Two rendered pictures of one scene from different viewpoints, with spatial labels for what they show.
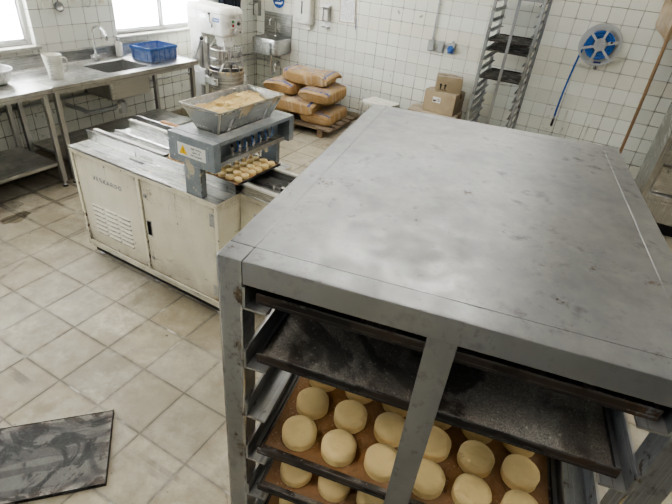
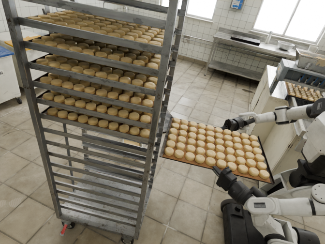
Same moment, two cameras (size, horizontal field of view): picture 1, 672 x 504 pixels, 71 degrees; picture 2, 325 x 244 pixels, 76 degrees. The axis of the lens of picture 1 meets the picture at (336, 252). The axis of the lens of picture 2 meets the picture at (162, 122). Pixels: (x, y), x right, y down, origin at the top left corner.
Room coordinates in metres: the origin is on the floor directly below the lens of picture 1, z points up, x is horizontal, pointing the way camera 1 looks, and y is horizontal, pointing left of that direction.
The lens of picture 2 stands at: (0.77, -1.26, 1.73)
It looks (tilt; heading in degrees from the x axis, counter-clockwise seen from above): 35 degrees down; 79
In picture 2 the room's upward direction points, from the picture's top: 11 degrees clockwise
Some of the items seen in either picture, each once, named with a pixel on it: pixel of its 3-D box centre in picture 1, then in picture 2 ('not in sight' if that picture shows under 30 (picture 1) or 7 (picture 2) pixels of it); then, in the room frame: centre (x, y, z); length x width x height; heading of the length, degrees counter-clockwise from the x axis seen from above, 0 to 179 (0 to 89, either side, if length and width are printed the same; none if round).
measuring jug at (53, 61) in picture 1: (56, 66); (311, 51); (4.21, 2.60, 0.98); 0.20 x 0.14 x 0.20; 104
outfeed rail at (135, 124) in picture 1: (238, 159); not in sight; (2.86, 0.69, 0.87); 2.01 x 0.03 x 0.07; 63
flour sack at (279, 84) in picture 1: (290, 82); not in sight; (6.54, 0.84, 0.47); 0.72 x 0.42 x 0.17; 154
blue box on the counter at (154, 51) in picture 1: (154, 51); not in sight; (5.32, 2.16, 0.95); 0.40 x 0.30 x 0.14; 156
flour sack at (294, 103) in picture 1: (296, 101); not in sight; (6.22, 0.72, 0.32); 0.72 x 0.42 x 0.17; 68
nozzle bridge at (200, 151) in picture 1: (236, 149); (310, 85); (2.68, 0.66, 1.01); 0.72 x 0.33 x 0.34; 153
